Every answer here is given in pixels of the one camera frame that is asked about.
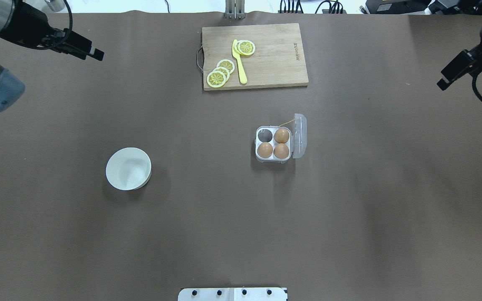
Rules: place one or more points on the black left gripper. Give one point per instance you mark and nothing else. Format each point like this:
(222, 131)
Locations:
(29, 26)

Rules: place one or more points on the clear plastic egg box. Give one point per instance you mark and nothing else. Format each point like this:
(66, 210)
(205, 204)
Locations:
(297, 143)

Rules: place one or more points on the brown egg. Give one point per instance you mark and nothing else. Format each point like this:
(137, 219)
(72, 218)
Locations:
(281, 151)
(265, 150)
(281, 135)

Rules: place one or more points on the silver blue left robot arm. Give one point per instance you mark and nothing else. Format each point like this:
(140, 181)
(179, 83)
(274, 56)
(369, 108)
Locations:
(26, 35)

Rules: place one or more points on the brown egg in box front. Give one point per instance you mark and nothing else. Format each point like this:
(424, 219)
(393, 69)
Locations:
(281, 151)

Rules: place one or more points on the silver metal cylinder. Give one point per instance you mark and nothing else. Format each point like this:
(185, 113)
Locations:
(56, 5)

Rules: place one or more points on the white bowl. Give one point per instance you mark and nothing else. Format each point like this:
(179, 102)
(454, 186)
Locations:
(128, 169)

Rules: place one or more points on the lemon slice front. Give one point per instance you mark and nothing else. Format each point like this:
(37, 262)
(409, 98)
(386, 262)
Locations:
(217, 78)

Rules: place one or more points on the lemon slice middle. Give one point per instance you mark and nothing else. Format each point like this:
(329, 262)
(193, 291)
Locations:
(228, 64)

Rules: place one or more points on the lemon slice near knife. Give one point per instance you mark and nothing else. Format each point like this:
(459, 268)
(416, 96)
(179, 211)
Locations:
(245, 47)

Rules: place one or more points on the yellow plastic knife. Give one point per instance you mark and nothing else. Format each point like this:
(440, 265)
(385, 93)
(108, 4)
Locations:
(240, 69)

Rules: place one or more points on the wooden cutting board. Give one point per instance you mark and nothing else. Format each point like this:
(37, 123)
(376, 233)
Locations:
(278, 60)

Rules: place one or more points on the white mounting plate bottom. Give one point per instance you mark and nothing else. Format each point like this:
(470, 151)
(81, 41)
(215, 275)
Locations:
(234, 294)

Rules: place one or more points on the aluminium frame post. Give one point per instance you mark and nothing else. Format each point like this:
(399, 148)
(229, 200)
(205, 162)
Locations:
(235, 9)

